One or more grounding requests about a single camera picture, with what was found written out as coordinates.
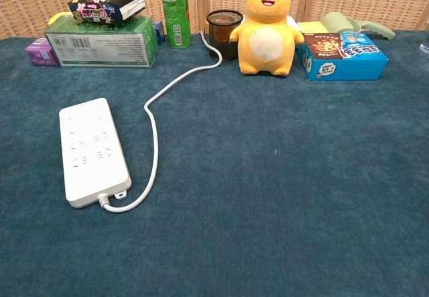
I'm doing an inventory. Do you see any black mesh pen holder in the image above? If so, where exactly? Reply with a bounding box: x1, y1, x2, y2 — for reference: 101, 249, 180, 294
206, 9, 245, 61

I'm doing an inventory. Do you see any pale green lint roller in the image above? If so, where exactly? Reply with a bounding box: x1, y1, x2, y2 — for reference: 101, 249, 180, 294
322, 11, 396, 41

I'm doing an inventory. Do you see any small purple box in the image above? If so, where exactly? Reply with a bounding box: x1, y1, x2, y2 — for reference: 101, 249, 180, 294
24, 38, 60, 67

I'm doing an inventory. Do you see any yellow green plastic object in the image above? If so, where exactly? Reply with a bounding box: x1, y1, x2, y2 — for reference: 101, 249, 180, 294
48, 11, 74, 27

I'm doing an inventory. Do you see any dark snack bag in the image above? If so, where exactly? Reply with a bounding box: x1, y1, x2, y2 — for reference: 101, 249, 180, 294
67, 0, 146, 27

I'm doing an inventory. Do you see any yellow sponge block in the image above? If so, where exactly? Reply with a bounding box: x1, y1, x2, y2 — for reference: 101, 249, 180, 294
298, 21, 328, 34

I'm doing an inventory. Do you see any blue snack box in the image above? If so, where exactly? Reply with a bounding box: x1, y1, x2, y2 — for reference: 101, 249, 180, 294
296, 32, 389, 82

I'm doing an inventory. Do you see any teal carpet table cover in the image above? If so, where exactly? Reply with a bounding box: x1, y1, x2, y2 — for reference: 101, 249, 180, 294
0, 29, 429, 297

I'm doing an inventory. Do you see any white power strip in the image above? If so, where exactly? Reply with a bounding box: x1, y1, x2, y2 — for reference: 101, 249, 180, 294
58, 97, 132, 209

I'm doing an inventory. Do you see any yellow plush dinosaur toy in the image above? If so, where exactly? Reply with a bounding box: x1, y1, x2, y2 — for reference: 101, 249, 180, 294
229, 0, 306, 76

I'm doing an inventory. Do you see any green chips can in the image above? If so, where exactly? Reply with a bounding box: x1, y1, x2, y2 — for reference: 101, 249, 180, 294
158, 0, 193, 49

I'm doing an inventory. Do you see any white power cable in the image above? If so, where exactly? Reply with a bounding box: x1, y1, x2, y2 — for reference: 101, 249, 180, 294
97, 30, 223, 213

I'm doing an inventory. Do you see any green tissue pack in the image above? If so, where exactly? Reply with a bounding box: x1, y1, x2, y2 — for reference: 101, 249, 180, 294
44, 15, 160, 69

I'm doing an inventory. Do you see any small blue box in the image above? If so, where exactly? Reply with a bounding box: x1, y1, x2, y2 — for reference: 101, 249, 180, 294
153, 20, 166, 46

